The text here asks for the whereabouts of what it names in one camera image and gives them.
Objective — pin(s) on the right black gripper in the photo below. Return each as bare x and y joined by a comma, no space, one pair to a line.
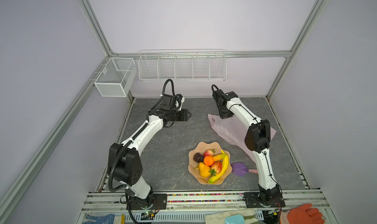
222,115

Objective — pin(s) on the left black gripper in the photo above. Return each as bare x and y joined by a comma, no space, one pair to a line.
184,116

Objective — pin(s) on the pink plastic bag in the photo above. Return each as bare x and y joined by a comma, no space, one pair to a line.
231,130

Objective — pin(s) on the orange tangerine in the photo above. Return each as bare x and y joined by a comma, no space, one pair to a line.
208,160

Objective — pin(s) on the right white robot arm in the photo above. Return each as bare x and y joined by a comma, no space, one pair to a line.
257,140

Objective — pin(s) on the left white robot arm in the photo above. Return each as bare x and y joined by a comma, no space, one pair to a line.
124,163

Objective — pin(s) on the beige scalloped fruit bowl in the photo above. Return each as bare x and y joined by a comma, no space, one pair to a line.
193,166

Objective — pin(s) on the upper red strawberry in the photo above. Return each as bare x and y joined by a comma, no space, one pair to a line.
209,152

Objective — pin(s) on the red strawberry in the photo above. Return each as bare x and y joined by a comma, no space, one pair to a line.
209,152
216,168

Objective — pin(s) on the dark purple plum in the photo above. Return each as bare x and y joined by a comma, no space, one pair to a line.
198,157

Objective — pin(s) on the small yellow-green banana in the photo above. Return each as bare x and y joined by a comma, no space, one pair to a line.
219,157

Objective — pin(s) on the small white mesh basket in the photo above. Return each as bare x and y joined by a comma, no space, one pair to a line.
116,77

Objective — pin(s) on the long yellow banana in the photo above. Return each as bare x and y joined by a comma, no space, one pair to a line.
225,165

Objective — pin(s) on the lower red strawberry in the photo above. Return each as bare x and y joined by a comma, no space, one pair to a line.
216,168

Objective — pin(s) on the yellow pear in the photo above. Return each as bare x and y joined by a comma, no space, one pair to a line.
205,171

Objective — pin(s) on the beige cloth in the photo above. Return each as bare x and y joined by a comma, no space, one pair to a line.
218,218

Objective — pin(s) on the teal plastic object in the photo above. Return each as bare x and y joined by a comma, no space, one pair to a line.
235,219

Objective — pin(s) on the blue white knit glove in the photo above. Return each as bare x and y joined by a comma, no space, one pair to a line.
105,219

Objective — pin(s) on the orange rubber glove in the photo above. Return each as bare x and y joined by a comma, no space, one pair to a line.
304,214

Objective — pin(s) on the long white wire basket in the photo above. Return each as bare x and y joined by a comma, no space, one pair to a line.
183,65

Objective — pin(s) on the purple scoop pink handle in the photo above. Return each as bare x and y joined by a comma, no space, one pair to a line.
240,169

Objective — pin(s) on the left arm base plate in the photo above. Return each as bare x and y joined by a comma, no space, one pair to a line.
153,201

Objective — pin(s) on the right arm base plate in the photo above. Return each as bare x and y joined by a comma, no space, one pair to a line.
250,200

